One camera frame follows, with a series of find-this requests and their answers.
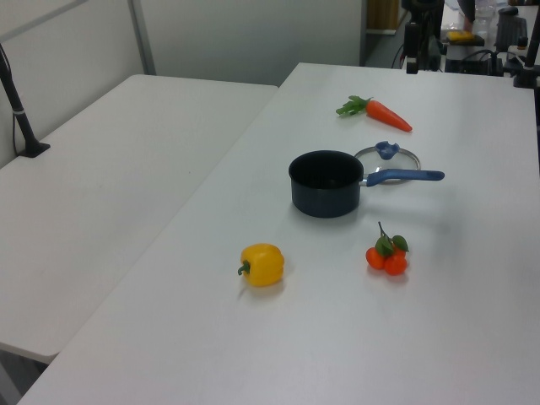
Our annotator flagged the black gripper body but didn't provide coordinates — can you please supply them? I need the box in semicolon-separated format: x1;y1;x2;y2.
400;0;446;25

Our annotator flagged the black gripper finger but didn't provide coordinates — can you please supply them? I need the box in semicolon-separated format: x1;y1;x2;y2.
428;35;443;71
404;22;421;75

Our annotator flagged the glass lid with blue knob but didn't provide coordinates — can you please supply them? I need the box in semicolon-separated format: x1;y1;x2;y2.
353;141;423;186

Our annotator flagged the black equipment box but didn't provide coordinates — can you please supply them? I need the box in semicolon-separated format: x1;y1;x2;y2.
444;49;510;76

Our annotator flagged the wooden cabinet panel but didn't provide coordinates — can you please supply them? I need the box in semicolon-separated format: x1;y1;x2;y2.
365;0;400;35

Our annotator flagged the orange plastic carrot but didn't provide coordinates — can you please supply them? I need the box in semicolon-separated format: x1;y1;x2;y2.
335;95;413;133

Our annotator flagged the black office chair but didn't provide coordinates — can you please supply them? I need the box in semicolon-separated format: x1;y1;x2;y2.
494;5;529;48

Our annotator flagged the black clamp stand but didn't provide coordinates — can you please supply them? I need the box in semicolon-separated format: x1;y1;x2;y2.
512;24;540;89

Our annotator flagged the red plastic tomato cluster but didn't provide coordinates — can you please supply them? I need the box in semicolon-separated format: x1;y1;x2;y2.
364;221;411;278

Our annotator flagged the yellow plastic bell pepper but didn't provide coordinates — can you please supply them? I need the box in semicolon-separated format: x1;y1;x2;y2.
236;242;286;289

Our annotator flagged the white side table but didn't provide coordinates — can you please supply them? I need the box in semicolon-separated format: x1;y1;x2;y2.
0;73;280;365

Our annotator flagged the dark blue pot, blue handle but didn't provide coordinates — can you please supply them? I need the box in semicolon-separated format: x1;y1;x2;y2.
288;150;446;219

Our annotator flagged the grey aluminium partition post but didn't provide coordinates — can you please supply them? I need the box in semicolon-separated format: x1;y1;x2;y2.
127;0;158;77

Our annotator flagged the black camera pole with base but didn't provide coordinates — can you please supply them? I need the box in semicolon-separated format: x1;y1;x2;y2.
0;41;51;159

